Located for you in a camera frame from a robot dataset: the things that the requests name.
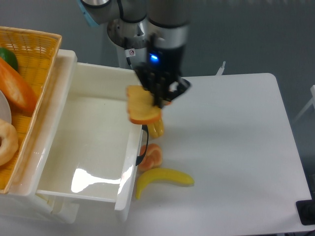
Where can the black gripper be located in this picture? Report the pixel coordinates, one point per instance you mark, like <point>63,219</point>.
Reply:
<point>160,74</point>

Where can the orange toy bread slice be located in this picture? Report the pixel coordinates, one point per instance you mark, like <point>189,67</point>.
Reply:
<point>140,106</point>

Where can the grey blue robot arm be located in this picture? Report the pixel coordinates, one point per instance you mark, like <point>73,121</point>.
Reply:
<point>169,19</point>

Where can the white upper drawer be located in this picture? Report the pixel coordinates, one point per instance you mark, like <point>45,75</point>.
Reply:
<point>94,151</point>

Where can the yellow toy bell pepper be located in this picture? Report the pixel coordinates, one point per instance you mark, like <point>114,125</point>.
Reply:
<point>156,129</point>

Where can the orange toy croissant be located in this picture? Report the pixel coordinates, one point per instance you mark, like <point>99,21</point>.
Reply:
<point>152,159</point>

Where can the yellow toy banana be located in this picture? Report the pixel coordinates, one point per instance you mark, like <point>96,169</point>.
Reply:
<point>161,174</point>

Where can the yellow woven basket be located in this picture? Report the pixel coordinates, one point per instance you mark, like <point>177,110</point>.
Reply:
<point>36,53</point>

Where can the orange toy baguette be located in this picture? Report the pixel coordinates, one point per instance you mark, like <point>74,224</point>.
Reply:
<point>16,89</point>

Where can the green toy vegetable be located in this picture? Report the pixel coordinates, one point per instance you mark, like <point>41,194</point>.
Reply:
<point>9,57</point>

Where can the white plate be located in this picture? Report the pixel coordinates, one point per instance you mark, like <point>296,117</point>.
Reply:
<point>5,111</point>

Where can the beige toy donut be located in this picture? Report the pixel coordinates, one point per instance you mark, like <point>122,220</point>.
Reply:
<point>9,141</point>

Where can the black device at table edge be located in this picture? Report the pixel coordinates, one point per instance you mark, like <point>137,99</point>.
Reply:
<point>306,211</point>

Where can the black drawer handle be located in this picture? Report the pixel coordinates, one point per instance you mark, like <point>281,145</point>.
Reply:
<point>142,154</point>

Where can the white metal bracket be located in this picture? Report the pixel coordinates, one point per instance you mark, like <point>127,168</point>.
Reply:
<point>221,69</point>

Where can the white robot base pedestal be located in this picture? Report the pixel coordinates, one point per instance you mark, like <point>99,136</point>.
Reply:
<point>130,41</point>

